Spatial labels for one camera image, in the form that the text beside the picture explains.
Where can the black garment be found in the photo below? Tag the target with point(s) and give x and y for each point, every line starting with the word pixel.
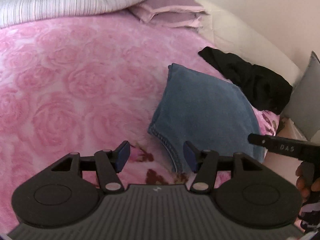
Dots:
pixel 255 80

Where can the grey cushion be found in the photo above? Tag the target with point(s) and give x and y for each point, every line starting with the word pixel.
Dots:
pixel 305 100

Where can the blue jeans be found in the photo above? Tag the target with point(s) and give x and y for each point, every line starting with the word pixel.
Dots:
pixel 205 105

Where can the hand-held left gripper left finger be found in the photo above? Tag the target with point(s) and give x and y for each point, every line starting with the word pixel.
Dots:
pixel 123 156

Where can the pink rose blanket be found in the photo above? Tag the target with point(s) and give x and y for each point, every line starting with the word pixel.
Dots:
pixel 62 80

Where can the person's right hand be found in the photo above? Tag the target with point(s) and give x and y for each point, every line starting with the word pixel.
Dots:
pixel 303 187

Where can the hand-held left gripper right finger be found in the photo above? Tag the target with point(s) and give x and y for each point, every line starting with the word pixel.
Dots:
pixel 190 156

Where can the striped white quilt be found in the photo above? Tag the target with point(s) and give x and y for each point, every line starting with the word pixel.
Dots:
pixel 62 5

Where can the white padded headboard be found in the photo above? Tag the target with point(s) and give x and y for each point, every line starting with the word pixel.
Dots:
pixel 245 37

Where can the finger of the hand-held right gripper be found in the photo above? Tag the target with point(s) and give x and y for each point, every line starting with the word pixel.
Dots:
pixel 260 141

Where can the purple pillow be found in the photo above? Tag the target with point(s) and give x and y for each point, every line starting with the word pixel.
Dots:
pixel 170 7

